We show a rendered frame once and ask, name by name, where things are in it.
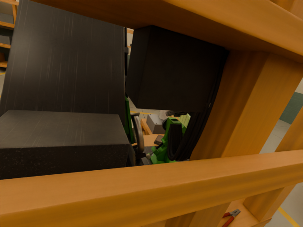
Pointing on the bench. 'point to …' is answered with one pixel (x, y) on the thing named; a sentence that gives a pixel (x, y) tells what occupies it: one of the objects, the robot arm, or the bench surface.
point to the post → (249, 121)
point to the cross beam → (143, 191)
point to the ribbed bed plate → (131, 153)
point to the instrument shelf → (204, 21)
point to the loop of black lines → (193, 123)
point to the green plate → (128, 121)
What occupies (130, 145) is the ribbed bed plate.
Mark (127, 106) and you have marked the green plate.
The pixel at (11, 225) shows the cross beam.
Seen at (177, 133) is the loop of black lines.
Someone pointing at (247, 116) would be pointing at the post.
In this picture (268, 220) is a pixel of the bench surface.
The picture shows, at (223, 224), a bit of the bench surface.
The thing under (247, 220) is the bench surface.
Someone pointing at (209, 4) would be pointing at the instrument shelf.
